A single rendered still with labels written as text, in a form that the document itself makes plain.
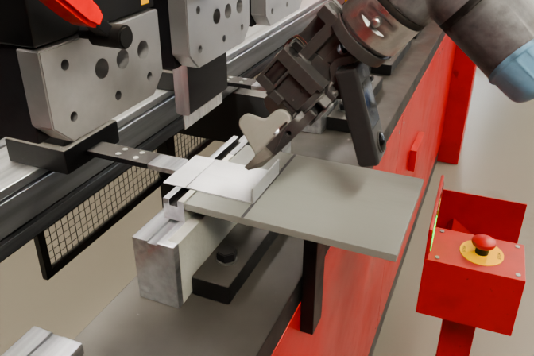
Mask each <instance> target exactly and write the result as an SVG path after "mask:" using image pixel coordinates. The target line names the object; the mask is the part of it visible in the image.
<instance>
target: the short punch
mask: <svg viewBox="0 0 534 356"><path fill-rule="evenodd" d="M173 81H174V91H175V100H176V112H177V114H181V115H183V122H184V130H186V129H187V128H188V127H189V126H191V125H192V124H194V123H195V122H197V121H198V120H199V119H201V118H202V117H203V116H204V115H206V114H207V113H209V112H210V111H211V110H213V109H214V108H216V107H217V106H218V105H219V104H220V103H222V102H223V97H222V92H223V91H225V90H226V89H227V66H226V52H225V53H223V54H222V55H221V56H218V57H217V58H215V59H213V60H212V61H210V62H208V63H207V64H205V65H204V66H202V67H200V68H193V67H187V66H180V67H178V68H177V69H173Z"/></svg>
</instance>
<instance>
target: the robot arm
mask: <svg viewBox="0 0 534 356"><path fill-rule="evenodd" d="M432 20H434V21H435V22H436V23H437V24H438V25H439V27H440V28H441V29H442V30H443V31H444V32H445V34H447V35H448V36H449V37H450V38H451V39H452V40H453V41H454V42H455V43H456V44H457V46H458V47H459V48H460V49H461V50H462V51H463V52H464V53H465V54H466V55H467V56H468V57H469V58H470V59H471V60H472V61H473V63H474V64H475V65H476V66H477V67H478V68H479V69H480V70H481V71H482V72H483V73H484V74H485V75H486V76H487V77H488V80H489V82H490V83H491V84H492V85H496V86H497V87H498V88H499V89H500V90H501V91H502V92H503V93H504V94H505V95H506V96H507V97H508V98H509V99H511V100H512V101H514V102H516V103H525V102H527V101H530V100H532V99H534V0H347V1H346V2H345V3H344V4H343V6H342V5H341V4H340V3H339V2H338V1H337V0H331V1H330V2H328V3H326V4H324V5H323V7H322V8H321V9H320V10H319V11H318V12H317V13H316V16H315V18H314V19H313V20H312V21H311V22H310V23H309V24H308V26H307V27H306V28H305V29H304V30H303V31H302V32H301V34H300V35H295V36H294V37H291V38H290V39H288V40H287V41H286V42H285V44H284V45H283V48H282V49H281V51H280V52H279V53H277V54H276V55H275V56H274V57H275V58H274V59H273V60H272V61H271V62H270V63H269V64H268V65H267V66H266V67H265V68H264V69H263V70H262V72H261V74H260V75H259V76H258V77H257V78H256V79H255V80H256V81H257V82H258V83H259V84H260V85H261V86H262V87H263V88H264V89H265V90H266V94H267V96H266V97H265V99H264V104H265V107H266V108H267V110H268V112H269V113H270V116H268V117H267V118H261V117H258V116H256V115H253V114H244V115H243V116H241V118H240V120H239V127H240V129H241V131H242V132H243V134H244V136H245V137H246V140H247V141H248V142H249V144H250V146H251V148H252V149H253V151H254V154H255V157H254V158H253V159H252V160H251V161H250V162H249V163H248V164H247V165H246V166H245V168H246V169H247V170H251V169H255V168H261V167H263V166H264V165H265V164H266V163H268V162H269V161H270V160H271V159H272V158H273V157H274V156H275V155H277V154H278V153H279V152H280V151H281V150H282V149H283V148H284V147H285V146H286V145H287V144H288V143H289V142H290V141H291V140H292V139H293V138H294V137H295V136H296V135H297V134H298V133H299V132H300V131H302V130H303V129H304V128H305V127H306V126H307V125H309V126H311V125H312V124H314V123H315V122H316V121H317V120H318V119H319V118H320V117H321V116H322V115H323V114H324V113H325V112H326V111H327V110H329V109H330V108H331V107H332V106H333V105H334V104H335V103H336V102H337V100H338V99H341V100H342V103H343V106H344V110H345V113H346V119H347V122H348V126H349V129H350V135H351V138H352V142H353V145H354V151H355V153H356V157H357V160H358V165H359V166H361V167H370V166H377V165H379V163H380V161H381V159H382V157H383V156H384V154H385V151H386V139H385V135H384V134H383V130H382V127H381V120H380V117H379V113H378V109H377V104H376V100H375V96H374V93H373V86H372V83H371V79H370V73H369V69H368V66H370V67H373V68H378V67H380V66H381V65H382V64H383V63H384V62H385V61H386V60H387V59H388V58H389V57H390V56H394V55H395V54H396V53H398V52H399V51H400V50H401V49H402V48H403V47H404V46H405V45H406V44H407V43H408V42H409V41H410V40H411V39H412V38H413V37H414V36H415V35H416V34H417V33H418V32H419V31H421V30H422V29H423V28H424V27H425V26H426V25H428V24H429V23H430V22H431V21H432ZM293 38H295V39H294V40H293V41H292V39H293ZM285 45H286V46H285ZM367 65H368V66H367ZM278 129H279V133H278V134H275V132H276V131H277V130H278Z"/></svg>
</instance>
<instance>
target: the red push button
mask: <svg viewBox="0 0 534 356"><path fill-rule="evenodd" d="M471 241H472V243H473V245H474V246H475V247H476V248H475V253H476V254H477V255H479V256H483V257H484V256H487V255H488V254H489V251H490V250H493V249H494V248H495V247H496V245H497V244H496V241H495V240H494V239H493V238H492V237H490V236H489V235H485V234H476V235H475V236H473V237H472V240H471Z"/></svg>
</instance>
